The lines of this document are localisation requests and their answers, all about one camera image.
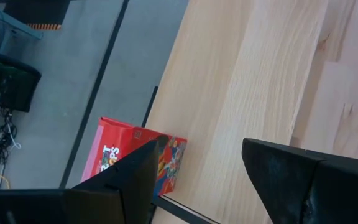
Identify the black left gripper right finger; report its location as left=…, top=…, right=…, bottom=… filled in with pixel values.
left=242, top=138, right=358, bottom=224

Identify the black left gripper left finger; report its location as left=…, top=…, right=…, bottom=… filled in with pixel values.
left=0, top=139, right=160, bottom=224

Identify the red Froot Loops cereal box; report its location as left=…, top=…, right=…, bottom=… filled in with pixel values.
left=80, top=116, right=188, bottom=197

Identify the black computer tower green light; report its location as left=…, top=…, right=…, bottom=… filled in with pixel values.
left=0, top=51, right=42, bottom=113

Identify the black hazard-striped floor mat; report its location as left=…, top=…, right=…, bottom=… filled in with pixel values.
left=4, top=0, right=71, bottom=31

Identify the wooden shelf black metal frame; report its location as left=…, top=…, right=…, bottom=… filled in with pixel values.
left=141, top=0, right=331, bottom=224

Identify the black cable tangle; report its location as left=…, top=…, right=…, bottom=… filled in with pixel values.
left=0, top=105, right=23, bottom=190

